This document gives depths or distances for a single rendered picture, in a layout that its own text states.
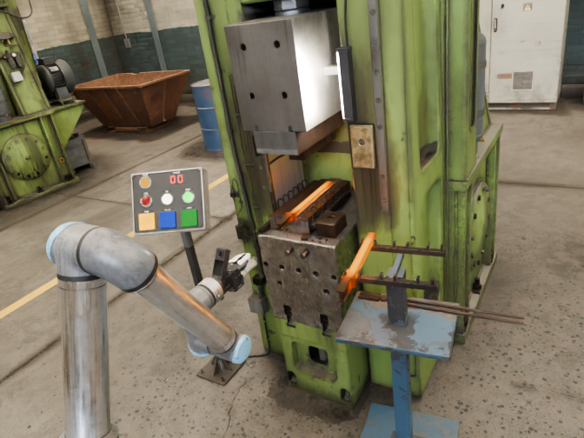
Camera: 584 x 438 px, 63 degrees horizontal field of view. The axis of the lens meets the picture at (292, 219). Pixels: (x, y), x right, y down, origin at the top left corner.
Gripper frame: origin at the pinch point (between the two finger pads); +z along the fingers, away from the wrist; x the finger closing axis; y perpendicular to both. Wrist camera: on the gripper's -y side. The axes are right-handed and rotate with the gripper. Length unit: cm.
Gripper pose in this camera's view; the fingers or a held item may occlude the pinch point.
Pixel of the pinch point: (247, 254)
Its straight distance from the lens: 178.6
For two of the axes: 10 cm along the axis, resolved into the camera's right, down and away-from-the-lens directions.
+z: 5.1, -4.4, 7.4
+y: 1.4, 8.9, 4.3
